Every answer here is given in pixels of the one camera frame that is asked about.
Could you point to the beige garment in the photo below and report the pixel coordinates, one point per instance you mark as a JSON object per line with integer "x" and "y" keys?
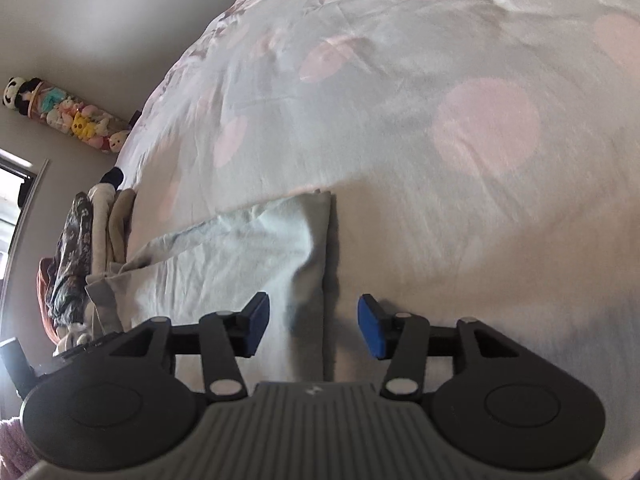
{"x": 117, "y": 225}

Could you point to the salmon pink cloth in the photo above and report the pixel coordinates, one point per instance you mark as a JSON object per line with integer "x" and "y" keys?
{"x": 44, "y": 300}

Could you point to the dark floral garment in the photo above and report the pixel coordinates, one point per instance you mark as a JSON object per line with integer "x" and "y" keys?
{"x": 72, "y": 260}

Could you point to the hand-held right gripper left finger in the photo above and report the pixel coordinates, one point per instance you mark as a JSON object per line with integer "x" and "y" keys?
{"x": 257, "y": 322}

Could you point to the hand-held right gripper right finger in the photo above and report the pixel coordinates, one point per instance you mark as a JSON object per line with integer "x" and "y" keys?
{"x": 372, "y": 325}

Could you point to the bed with pink-dotted sheet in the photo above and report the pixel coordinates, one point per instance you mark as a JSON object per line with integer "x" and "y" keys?
{"x": 425, "y": 185}

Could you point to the light-coloured garment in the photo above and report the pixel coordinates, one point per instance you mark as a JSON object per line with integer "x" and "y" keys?
{"x": 225, "y": 270}

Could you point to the pink fuzzy clothing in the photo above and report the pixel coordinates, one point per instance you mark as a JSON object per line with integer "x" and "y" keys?
{"x": 12, "y": 447}

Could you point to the hanging row of plush toys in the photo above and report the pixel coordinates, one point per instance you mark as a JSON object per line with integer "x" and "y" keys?
{"x": 75, "y": 120}

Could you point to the window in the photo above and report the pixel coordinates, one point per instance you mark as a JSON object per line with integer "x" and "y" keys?
{"x": 12, "y": 210}

